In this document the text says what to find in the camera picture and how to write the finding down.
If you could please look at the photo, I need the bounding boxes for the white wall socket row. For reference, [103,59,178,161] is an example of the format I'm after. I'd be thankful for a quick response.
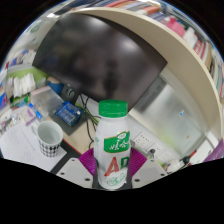
[133,131,176,163]

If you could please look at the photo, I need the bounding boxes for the white green-capped drink bottle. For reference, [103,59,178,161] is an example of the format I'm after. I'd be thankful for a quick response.
[93,99,132,191]

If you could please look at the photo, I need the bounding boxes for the white folded tissue stack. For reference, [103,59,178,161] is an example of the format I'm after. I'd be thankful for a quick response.
[11,73,37,99]

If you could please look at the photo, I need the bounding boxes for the black cable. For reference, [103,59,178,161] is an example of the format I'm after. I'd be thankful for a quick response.
[78,94,101,151]

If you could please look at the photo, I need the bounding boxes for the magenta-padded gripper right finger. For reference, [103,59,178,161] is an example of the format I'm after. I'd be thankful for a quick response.
[128,147,169,189]

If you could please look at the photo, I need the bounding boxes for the white paper sheet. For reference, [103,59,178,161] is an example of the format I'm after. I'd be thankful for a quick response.
[0,121,68,173]

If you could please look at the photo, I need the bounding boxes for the beige shelf with books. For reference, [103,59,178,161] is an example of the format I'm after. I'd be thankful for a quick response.
[56,0,224,141]

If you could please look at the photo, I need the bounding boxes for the black-white patterned mug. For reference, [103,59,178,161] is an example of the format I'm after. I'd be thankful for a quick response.
[36,120,64,158]

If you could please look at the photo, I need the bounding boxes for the blue printed box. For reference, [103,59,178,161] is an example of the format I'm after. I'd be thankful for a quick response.
[54,101,84,127]

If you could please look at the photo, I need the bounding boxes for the black computer monitor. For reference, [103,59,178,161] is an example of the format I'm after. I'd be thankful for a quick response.
[32,13,168,113]

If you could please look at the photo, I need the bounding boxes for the clear plastic box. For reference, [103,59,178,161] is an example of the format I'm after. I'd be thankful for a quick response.
[29,85,65,116]

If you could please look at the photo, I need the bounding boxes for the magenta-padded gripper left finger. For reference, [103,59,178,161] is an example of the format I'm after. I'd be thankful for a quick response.
[55,147,98,189]

